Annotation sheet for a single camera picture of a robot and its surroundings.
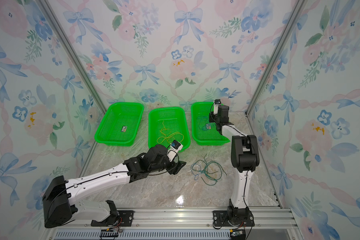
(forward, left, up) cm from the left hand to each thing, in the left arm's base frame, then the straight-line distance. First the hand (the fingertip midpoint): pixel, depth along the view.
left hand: (182, 158), depth 74 cm
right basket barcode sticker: (+36, -19, -18) cm, 44 cm away
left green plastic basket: (+38, +48, -19) cm, 64 cm away
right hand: (+39, -22, -5) cm, 45 cm away
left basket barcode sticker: (+33, +43, -18) cm, 57 cm away
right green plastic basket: (+30, -15, -18) cm, 38 cm away
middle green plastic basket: (+38, +12, -18) cm, 44 cm away
